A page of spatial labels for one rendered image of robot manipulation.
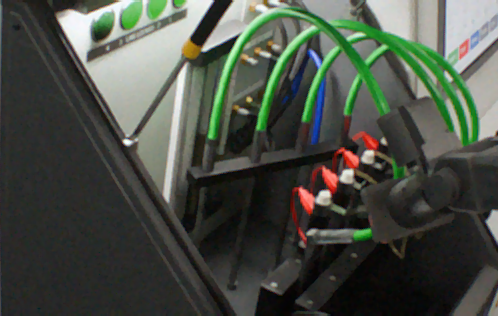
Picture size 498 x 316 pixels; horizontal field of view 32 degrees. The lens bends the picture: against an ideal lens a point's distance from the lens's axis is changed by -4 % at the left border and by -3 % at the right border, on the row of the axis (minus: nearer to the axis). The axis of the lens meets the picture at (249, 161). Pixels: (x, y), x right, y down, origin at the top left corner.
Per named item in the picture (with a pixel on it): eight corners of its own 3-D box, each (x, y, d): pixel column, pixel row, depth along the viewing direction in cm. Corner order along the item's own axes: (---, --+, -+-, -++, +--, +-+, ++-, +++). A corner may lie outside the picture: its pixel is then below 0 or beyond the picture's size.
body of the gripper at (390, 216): (358, 190, 103) (378, 178, 96) (434, 171, 106) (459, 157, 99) (373, 244, 102) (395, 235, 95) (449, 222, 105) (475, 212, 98)
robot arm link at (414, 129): (457, 200, 84) (518, 171, 88) (407, 93, 86) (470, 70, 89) (397, 227, 95) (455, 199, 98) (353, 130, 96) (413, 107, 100)
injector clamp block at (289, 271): (297, 380, 141) (316, 311, 133) (245, 352, 145) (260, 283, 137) (382, 280, 167) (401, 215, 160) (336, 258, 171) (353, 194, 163)
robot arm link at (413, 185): (438, 220, 90) (481, 199, 92) (410, 160, 91) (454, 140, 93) (414, 230, 97) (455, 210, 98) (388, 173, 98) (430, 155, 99)
